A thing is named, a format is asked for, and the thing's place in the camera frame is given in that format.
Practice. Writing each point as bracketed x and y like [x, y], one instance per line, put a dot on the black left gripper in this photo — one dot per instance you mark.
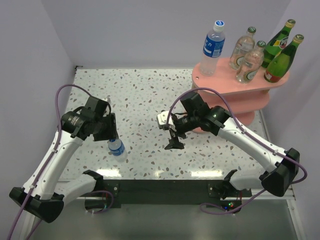
[112, 132]

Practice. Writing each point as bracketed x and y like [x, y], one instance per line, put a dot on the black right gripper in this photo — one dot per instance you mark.
[174, 143]

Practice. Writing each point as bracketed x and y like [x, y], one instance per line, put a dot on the blue label water bottle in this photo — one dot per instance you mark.
[212, 48]
[117, 149]

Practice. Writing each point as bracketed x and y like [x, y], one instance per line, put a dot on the clear Chang glass bottle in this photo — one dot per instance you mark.
[251, 63]
[243, 45]

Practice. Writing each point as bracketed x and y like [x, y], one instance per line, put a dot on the green glass bottle gold cap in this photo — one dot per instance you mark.
[277, 43]

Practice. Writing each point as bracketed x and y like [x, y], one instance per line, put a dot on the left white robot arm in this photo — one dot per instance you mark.
[40, 195]

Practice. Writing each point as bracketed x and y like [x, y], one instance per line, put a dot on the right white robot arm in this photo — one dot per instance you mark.
[279, 166]

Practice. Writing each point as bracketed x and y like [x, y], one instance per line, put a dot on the pink three-tier shelf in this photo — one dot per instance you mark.
[244, 98]

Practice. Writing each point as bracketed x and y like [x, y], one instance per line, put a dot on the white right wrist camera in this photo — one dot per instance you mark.
[165, 121]

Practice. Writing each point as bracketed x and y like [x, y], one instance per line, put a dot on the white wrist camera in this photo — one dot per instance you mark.
[107, 99]
[165, 121]

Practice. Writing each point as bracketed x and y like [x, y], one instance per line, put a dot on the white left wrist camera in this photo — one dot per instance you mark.
[107, 99]

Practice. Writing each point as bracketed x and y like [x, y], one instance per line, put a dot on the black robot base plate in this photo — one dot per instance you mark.
[166, 192]

